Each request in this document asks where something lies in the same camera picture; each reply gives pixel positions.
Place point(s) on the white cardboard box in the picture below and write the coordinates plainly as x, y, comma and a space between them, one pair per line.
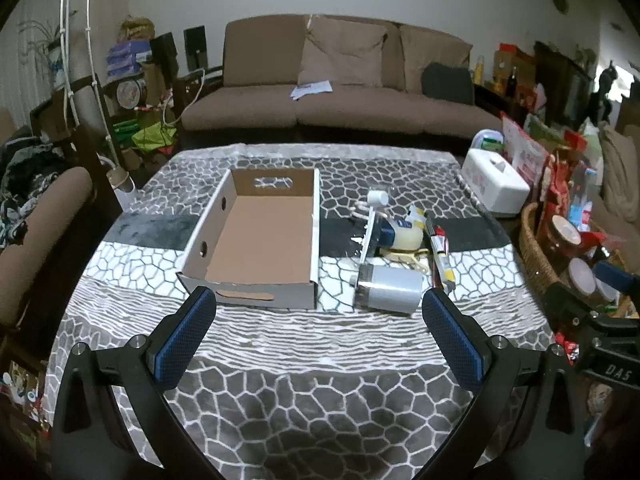
260, 230

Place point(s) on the wicker basket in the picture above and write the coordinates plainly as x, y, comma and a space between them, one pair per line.
537, 252

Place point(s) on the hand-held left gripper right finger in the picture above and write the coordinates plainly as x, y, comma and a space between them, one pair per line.
452, 341

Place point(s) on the pile of clothes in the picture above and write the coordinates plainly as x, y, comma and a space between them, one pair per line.
30, 175

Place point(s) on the green bag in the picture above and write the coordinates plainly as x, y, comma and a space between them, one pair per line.
150, 137

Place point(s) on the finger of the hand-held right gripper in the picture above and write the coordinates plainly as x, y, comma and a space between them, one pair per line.
570, 307
616, 275

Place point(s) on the pile of snack packets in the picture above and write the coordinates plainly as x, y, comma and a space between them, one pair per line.
570, 185

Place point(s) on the white plastic tub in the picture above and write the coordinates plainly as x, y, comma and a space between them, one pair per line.
487, 140

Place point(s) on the beige sofa cushion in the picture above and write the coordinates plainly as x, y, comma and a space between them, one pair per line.
345, 55

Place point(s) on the black speaker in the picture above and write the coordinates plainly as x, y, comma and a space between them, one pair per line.
165, 55

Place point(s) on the grey stone-pattern blanket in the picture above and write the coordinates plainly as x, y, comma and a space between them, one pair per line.
320, 385

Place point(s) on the white plastic jug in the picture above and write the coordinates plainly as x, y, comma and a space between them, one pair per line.
120, 177

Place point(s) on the potted plant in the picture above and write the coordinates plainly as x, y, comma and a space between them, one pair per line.
47, 45

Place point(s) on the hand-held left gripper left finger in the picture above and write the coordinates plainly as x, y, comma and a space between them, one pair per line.
184, 336

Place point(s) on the white pipe stand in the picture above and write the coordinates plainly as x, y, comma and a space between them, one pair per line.
85, 85

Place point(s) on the red and white bag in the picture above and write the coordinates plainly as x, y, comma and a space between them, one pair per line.
525, 152

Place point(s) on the round metal tin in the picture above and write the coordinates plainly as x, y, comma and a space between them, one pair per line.
130, 94

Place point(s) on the brown lid jar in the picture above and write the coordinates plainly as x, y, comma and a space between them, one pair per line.
562, 235

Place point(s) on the black figurine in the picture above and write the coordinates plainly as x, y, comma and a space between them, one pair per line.
606, 87

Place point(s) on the brown armchair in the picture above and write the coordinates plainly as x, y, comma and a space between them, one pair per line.
40, 250

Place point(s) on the brown sofa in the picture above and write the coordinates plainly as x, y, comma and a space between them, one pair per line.
350, 110

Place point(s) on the white tissue box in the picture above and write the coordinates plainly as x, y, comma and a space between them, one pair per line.
495, 185

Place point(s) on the yellow and white package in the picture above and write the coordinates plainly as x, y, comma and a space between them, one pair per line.
445, 272

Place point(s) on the dark wooden cabinet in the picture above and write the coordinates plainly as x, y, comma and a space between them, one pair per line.
565, 80

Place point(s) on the red blister package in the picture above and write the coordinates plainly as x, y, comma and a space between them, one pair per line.
436, 234

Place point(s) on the dark grey cushion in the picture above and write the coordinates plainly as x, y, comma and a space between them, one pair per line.
447, 84

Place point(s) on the beige plastic tongs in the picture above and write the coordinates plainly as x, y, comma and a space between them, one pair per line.
411, 260

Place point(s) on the white lid jar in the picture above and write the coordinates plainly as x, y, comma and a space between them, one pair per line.
582, 275

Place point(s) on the white papers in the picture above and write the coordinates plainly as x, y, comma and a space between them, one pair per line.
311, 90

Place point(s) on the stack of blue boxes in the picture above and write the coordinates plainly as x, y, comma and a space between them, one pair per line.
127, 57

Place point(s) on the dark wooden chair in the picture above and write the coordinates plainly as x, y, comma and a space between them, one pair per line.
97, 130

